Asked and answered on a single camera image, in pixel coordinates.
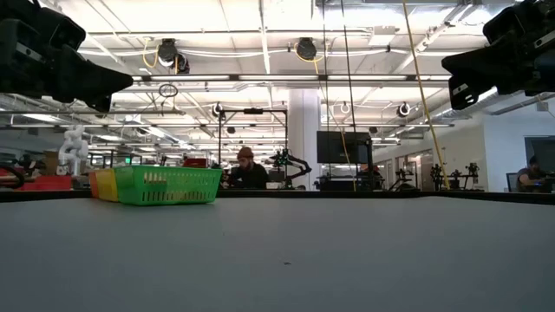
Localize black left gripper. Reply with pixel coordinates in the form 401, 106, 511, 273
0, 0, 134, 113

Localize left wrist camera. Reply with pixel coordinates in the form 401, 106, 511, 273
25, 3, 88, 52

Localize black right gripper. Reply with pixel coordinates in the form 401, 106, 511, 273
441, 25, 555, 110

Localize silver ventilation duct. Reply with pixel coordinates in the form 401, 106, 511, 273
427, 84, 555, 125

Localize cardboard box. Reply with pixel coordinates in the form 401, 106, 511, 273
42, 150, 62, 176

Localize black monitor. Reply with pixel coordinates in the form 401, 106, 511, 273
316, 130, 373, 165

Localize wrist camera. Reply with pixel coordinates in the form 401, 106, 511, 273
25, 3, 88, 52
482, 0, 539, 44

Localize black hanging cable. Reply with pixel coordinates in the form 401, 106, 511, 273
339, 0, 358, 192
321, 0, 331, 135

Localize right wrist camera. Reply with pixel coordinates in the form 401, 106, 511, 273
482, 0, 539, 44

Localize yellow hanging cable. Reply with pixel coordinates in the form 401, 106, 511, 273
401, 0, 452, 192

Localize red bin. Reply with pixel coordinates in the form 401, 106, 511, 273
0, 174, 74, 192

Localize white building column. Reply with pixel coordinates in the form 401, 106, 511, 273
288, 88, 322, 191

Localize person with beanie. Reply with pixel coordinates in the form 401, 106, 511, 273
223, 146, 271, 191

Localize black metal frame rig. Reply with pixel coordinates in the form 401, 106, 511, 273
218, 107, 290, 174

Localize person at desk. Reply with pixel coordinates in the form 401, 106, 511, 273
515, 155, 550, 193

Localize green plastic basket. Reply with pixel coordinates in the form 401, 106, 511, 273
113, 165, 224, 206

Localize black table frame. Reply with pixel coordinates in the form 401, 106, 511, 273
0, 188, 555, 205

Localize yellow plastic basket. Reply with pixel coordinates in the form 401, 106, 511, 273
95, 167, 121, 203

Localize long ceiling light bar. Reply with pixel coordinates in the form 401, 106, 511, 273
129, 73, 454, 83

